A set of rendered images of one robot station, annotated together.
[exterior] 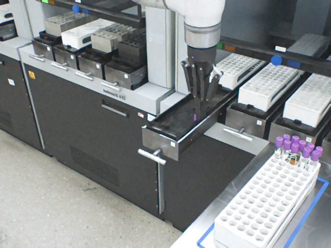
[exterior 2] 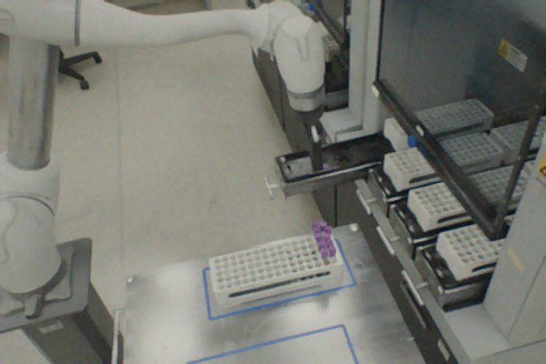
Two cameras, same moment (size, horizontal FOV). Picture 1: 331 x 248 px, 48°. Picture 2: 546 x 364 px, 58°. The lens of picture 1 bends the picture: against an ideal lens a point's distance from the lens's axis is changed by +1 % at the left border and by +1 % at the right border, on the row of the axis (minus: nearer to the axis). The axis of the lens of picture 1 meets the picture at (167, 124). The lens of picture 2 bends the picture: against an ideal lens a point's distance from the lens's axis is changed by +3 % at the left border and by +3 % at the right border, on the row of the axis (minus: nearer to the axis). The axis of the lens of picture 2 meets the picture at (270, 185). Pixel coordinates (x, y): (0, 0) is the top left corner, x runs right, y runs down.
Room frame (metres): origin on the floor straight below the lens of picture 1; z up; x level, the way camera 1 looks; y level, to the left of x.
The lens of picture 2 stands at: (0.09, -0.71, 1.77)
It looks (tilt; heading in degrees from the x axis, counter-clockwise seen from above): 43 degrees down; 45
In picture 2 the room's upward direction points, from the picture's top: 8 degrees counter-clockwise
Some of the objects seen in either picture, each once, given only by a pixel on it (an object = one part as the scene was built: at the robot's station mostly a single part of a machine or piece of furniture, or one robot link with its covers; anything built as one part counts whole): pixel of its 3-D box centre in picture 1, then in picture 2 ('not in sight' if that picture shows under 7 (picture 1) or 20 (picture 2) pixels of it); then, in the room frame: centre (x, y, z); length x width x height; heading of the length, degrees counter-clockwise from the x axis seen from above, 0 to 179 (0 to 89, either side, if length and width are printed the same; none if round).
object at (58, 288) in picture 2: not in sight; (35, 280); (0.23, 0.36, 0.73); 0.22 x 0.18 x 0.06; 53
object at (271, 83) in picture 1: (271, 83); (441, 162); (1.14, -0.36, 0.83); 0.30 x 0.10 x 0.06; 143
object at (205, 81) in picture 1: (205, 82); (314, 140); (0.89, -0.10, 0.97); 0.04 x 0.01 x 0.11; 138
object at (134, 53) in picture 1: (130, 51); (340, 69); (1.39, 0.15, 0.85); 0.12 x 0.02 x 0.06; 53
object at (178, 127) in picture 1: (214, 98); (379, 153); (1.14, -0.17, 0.78); 0.73 x 0.14 x 0.09; 143
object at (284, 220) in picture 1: (269, 200); (275, 268); (0.57, -0.22, 0.85); 0.30 x 0.10 x 0.06; 141
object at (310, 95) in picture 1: (316, 96); (470, 198); (1.05, -0.48, 0.83); 0.30 x 0.10 x 0.06; 143
